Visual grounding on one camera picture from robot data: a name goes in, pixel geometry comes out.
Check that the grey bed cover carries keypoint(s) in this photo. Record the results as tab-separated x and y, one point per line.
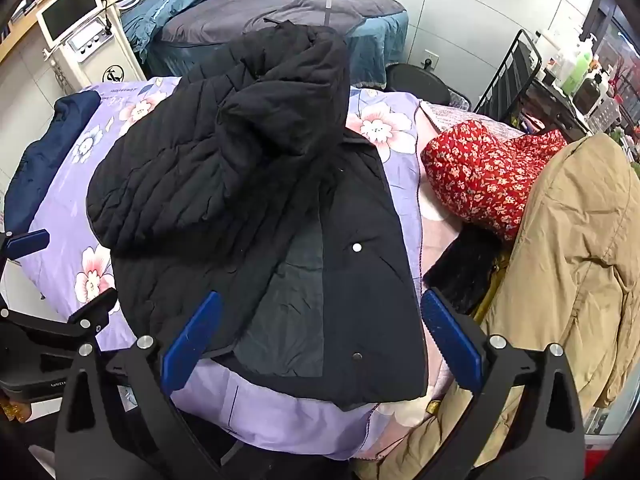
300	10

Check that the black round stool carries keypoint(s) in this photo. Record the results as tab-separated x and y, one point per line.
415	82

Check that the black quilted jacket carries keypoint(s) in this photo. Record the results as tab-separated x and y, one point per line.
200	160

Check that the black jar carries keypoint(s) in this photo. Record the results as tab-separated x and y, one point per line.
586	96

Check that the black metal cart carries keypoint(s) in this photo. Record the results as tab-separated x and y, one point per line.
515	75

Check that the red floral garment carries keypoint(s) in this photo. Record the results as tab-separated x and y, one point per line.
480	175

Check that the wooden shelf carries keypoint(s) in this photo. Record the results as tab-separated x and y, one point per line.
20	35

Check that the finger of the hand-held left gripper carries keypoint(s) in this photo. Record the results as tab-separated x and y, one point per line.
95	305
27	245

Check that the green bottle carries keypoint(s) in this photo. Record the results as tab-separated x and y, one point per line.
575	72

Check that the tan padded coat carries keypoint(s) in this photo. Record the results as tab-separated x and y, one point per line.
575	240

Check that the yellow cloth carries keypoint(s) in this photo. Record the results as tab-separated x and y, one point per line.
492	282

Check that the white machine with screen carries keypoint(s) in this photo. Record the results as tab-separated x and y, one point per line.
75	10

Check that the navy blue cloth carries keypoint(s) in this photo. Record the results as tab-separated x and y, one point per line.
45	150

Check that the purple floral blanket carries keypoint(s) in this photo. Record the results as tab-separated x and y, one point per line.
65	200

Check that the pink quilt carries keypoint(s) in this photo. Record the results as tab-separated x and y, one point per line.
437	240

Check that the black furry cloth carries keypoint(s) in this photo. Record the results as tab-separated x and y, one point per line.
465	270

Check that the white wall socket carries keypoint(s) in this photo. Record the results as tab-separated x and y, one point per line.
430	60

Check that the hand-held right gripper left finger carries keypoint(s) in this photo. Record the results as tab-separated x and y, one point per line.
192	342

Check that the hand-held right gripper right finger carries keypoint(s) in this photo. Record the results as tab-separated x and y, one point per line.
452	340

